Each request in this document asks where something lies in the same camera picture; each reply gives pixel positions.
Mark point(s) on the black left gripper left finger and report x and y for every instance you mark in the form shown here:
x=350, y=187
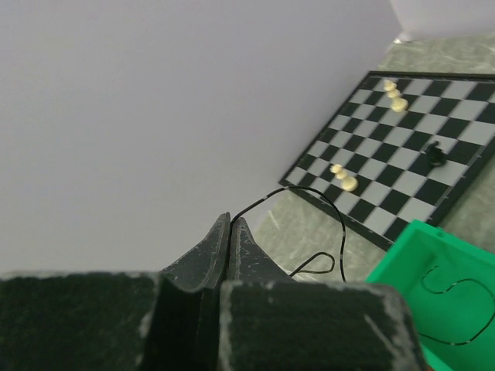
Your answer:
x=130, y=320

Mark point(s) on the black and white chessboard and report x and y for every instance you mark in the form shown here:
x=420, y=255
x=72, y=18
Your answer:
x=385, y=151

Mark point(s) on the right green plastic bin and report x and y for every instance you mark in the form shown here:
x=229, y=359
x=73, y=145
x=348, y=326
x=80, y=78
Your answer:
x=449, y=286

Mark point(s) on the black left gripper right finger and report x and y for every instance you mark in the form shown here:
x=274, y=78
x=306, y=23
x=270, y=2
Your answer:
x=269, y=321

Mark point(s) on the left cream chess piece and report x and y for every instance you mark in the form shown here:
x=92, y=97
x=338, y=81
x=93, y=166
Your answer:
x=348, y=182

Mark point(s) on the cream chess piece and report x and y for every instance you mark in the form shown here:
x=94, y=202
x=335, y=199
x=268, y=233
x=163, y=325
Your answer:
x=398, y=103
x=348, y=182

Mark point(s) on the right cream chess piece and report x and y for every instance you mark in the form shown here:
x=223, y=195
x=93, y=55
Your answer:
x=398, y=103

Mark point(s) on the black chess piece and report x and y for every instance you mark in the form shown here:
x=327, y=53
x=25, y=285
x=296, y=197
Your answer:
x=434, y=154

